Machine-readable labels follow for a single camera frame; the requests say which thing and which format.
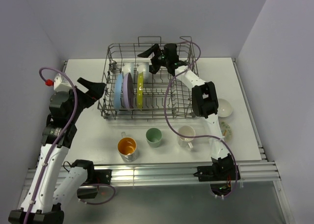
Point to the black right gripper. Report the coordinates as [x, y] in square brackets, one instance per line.
[154, 68]

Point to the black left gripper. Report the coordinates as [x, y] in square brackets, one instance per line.
[96, 88]

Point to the white bowl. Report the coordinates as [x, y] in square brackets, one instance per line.
[143, 67]
[225, 109]
[128, 68]

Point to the green polka-dot plate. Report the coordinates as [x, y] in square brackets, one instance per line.
[140, 82]

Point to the blue plastic plate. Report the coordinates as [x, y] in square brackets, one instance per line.
[117, 92]

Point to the lilac plastic plate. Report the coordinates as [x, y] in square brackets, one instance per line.
[128, 94]

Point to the floral painted bowl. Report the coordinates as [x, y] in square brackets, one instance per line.
[226, 131]

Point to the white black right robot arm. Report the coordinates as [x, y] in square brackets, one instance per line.
[204, 105]

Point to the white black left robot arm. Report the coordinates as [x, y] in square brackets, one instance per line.
[49, 160]

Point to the floral mug orange inside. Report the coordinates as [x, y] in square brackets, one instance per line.
[127, 148]

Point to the green cup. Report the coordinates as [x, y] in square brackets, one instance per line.
[154, 137]

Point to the cream white mug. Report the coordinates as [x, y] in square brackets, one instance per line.
[188, 133]

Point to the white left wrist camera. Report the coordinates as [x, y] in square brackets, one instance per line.
[59, 84]

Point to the grey wire dish rack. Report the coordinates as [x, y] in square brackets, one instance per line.
[178, 103]

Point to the aluminium frame rail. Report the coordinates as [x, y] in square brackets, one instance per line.
[184, 193]

